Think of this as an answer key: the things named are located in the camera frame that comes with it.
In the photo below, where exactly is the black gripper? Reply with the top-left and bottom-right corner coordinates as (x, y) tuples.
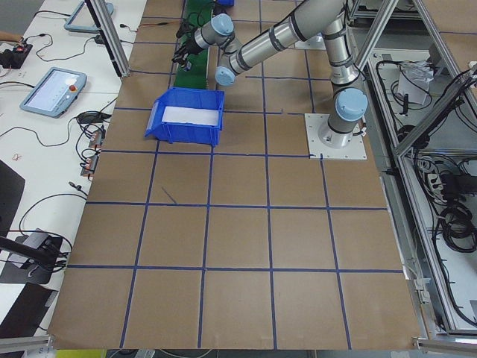
(171, 25), (200, 63)

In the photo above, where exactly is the red emergency stop button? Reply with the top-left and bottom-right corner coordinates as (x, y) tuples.
(183, 61), (192, 72)

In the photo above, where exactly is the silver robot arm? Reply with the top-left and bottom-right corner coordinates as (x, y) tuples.
(171, 1), (361, 137)

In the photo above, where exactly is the green conveyor belt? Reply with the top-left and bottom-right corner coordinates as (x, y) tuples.
(174, 0), (212, 90)

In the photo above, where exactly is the blue destination bin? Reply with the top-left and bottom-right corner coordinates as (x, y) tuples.
(217, 0), (235, 7)

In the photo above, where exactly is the white foam pad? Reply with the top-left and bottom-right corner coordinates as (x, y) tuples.
(162, 106), (219, 126)

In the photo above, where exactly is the blue source bin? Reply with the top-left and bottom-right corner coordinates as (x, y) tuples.
(145, 87), (225, 147)

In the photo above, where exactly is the far teach pendant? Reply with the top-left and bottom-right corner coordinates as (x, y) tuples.
(63, 1), (99, 34)

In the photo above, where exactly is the teach pendant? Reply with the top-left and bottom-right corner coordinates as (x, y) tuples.
(19, 67), (87, 118)
(63, 1), (99, 34)

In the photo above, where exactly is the near teach pendant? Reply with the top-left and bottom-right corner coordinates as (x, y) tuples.
(19, 67), (87, 118)

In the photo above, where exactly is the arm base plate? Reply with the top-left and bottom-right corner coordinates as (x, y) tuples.
(304, 113), (367, 161)

